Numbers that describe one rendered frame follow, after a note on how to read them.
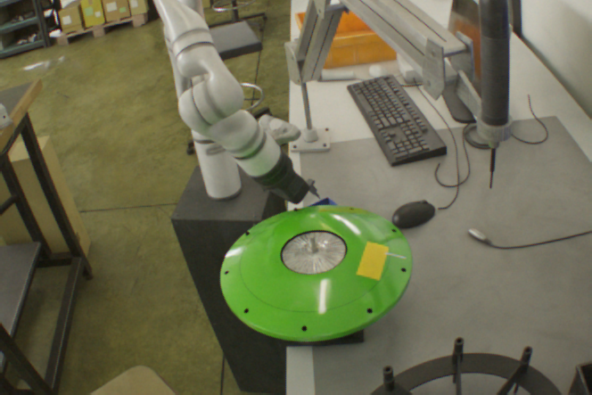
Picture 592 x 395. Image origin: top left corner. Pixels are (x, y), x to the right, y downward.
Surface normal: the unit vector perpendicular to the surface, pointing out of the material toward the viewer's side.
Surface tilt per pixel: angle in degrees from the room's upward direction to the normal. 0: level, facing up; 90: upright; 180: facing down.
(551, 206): 0
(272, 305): 21
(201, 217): 0
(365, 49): 94
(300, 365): 0
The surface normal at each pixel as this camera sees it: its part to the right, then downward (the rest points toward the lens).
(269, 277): -0.28, -0.74
